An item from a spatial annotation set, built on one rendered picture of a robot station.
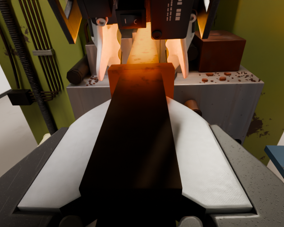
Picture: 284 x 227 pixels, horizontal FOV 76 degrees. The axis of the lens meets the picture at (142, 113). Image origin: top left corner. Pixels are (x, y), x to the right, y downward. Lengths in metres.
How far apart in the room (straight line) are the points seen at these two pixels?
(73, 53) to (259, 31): 0.50
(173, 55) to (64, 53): 0.44
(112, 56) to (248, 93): 0.29
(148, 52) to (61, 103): 0.51
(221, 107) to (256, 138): 0.41
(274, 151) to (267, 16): 0.36
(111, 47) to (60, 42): 0.41
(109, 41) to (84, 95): 0.22
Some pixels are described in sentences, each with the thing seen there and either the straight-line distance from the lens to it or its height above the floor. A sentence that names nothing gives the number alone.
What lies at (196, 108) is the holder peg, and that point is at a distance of 0.35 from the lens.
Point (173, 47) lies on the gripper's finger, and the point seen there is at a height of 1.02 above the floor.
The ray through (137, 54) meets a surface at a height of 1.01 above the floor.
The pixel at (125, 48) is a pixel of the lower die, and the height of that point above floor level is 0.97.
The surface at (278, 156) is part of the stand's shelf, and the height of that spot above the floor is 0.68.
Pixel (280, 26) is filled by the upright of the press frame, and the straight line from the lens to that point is 0.63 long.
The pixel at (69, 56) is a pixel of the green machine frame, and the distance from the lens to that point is 0.59.
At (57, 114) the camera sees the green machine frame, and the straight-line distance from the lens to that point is 0.70.
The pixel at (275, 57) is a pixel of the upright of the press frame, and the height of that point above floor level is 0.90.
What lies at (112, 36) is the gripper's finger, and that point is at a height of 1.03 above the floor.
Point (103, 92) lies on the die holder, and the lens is 0.37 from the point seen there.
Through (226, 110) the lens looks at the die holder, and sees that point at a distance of 0.41.
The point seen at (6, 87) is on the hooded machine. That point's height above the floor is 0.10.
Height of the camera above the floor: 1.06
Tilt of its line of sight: 33 degrees down
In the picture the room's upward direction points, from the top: 3 degrees counter-clockwise
